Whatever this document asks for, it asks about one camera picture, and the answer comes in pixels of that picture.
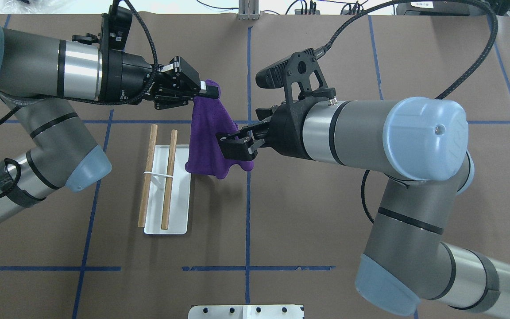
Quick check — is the white towel rack base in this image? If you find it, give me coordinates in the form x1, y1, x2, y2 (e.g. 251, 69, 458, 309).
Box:
143, 144, 192, 235

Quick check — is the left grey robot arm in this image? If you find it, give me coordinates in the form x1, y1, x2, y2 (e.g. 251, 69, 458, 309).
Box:
0, 20, 220, 223

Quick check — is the aluminium frame post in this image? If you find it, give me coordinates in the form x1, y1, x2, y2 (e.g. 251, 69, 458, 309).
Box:
237, 0, 260, 21

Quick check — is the right wooden rack bar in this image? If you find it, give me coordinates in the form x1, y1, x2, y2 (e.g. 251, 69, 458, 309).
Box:
161, 129, 178, 230

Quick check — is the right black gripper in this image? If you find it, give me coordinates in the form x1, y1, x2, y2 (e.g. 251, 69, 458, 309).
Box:
218, 97, 326, 161

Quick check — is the purple towel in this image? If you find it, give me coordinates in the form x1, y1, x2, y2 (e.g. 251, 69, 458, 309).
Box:
185, 96, 254, 179

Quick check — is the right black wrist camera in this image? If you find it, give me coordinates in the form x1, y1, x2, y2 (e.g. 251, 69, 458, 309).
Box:
255, 47, 337, 104

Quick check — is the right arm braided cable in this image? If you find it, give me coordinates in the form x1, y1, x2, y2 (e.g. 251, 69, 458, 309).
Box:
313, 0, 499, 100

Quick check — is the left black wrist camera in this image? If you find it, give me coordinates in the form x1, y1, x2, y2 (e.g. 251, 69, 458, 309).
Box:
99, 2, 133, 51

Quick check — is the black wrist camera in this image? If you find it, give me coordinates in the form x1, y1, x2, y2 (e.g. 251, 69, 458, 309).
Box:
99, 2, 133, 51
255, 47, 337, 104

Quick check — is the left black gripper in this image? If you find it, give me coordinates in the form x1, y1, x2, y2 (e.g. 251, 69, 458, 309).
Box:
100, 50, 220, 110

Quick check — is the left wooden rack bar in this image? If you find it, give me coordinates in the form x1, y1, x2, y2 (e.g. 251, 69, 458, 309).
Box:
138, 124, 158, 228

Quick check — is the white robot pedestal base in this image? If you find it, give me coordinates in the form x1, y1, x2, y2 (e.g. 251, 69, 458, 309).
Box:
188, 304, 305, 319

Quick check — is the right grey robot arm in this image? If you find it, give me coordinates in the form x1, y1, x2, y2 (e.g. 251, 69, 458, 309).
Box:
216, 97, 510, 319

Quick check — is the wooden rack bar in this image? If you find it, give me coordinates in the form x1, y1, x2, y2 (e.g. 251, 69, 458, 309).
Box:
138, 124, 158, 228
161, 129, 178, 230

